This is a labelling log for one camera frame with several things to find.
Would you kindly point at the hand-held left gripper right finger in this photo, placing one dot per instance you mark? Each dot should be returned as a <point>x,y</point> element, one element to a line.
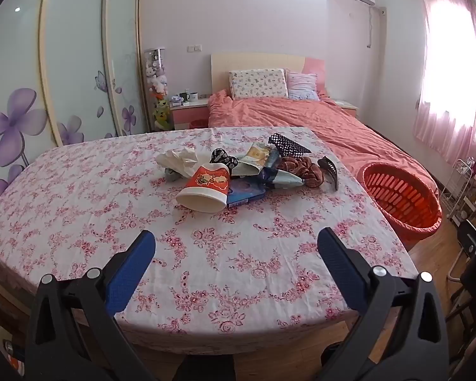
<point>341,270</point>

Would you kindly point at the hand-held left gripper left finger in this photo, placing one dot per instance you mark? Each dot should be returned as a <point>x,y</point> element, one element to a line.
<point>131,270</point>

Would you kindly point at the orange plastic basket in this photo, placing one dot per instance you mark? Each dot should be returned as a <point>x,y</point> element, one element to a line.
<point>416,222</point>

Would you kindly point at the grey blue sock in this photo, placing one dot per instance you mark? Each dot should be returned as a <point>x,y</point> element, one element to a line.
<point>285,178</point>

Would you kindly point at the black floral scrunchie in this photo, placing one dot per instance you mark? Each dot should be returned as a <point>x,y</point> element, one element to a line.
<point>222,156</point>

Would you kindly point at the pink floral tablecloth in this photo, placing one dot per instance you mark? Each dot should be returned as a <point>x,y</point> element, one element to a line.
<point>222,278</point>

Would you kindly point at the black hair claw clip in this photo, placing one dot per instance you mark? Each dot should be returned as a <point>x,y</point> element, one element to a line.
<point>329,168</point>

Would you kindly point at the brown striped scrunchie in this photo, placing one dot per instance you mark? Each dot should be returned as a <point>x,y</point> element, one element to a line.
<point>301,166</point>

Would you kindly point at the red paper cup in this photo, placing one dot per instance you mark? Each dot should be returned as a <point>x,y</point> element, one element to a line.
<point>206,182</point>

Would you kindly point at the crumpled white tissue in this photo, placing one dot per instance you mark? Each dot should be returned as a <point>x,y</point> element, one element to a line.
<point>178,158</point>

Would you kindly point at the blue tissue pack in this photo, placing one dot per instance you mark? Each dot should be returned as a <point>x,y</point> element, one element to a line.
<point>242,196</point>

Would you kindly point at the black polka dot cloth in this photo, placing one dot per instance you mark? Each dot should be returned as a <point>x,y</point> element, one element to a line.
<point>287,143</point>

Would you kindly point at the yellow snack wrapper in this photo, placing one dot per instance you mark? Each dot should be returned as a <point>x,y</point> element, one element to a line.
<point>256,154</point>

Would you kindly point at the coral duvet bed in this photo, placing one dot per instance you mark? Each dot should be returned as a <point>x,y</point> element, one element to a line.
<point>301,115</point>

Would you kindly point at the pink nightstand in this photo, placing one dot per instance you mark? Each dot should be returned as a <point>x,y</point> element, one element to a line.
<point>347,106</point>
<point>182,117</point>

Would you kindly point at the white mug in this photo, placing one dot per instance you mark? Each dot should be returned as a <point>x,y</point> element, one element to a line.
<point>192,97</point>

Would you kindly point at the pink striped pillow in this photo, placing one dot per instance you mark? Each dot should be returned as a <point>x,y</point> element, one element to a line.
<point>301,86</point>

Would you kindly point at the clear cylinder of plush toys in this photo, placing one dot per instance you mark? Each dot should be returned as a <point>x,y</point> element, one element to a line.
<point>158,83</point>

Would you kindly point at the pink curtain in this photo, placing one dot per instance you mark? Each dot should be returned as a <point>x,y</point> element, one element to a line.
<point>452,79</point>

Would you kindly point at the floral print pillow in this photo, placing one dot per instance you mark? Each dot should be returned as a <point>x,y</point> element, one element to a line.
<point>258,83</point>

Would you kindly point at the flower print sliding wardrobe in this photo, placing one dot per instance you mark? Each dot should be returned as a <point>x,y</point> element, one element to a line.
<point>71,55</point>

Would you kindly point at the beige and pink headboard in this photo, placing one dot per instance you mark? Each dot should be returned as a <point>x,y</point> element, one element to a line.
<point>254,61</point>

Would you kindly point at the white conduit pipe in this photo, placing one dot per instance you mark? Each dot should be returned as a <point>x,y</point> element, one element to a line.
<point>369,27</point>

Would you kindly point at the white wall socket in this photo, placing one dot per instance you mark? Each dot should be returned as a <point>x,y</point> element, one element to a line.
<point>194,48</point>

